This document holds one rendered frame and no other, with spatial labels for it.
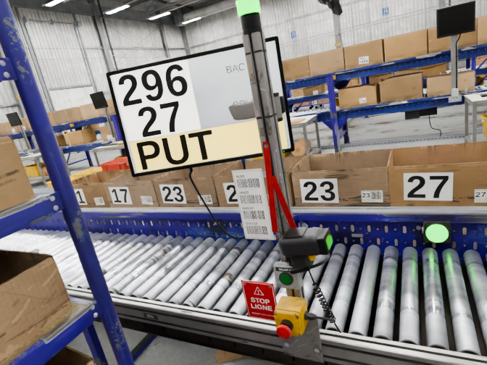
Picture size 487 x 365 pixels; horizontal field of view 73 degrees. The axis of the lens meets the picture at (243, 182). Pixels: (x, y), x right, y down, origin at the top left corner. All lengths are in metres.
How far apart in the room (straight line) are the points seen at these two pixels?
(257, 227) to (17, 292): 0.54
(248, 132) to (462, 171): 0.80
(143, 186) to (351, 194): 1.13
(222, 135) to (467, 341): 0.81
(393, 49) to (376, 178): 4.56
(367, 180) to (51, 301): 1.13
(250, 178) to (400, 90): 4.88
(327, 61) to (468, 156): 4.50
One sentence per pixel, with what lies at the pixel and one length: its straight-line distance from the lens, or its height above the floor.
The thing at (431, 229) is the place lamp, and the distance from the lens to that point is 1.39.
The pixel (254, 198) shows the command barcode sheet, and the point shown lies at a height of 1.17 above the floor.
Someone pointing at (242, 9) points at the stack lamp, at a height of 1.60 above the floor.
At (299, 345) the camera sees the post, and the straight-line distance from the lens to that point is 1.07.
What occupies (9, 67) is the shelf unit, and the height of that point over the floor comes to 1.53.
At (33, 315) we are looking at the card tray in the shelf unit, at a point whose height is 1.17.
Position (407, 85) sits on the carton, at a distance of 5.60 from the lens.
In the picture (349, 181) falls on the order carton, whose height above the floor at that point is 1.00.
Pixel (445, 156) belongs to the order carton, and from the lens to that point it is 1.67.
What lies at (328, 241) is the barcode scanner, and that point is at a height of 1.07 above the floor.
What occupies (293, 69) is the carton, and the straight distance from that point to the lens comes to 6.12.
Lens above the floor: 1.45
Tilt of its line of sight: 16 degrees down
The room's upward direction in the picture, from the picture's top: 11 degrees counter-clockwise
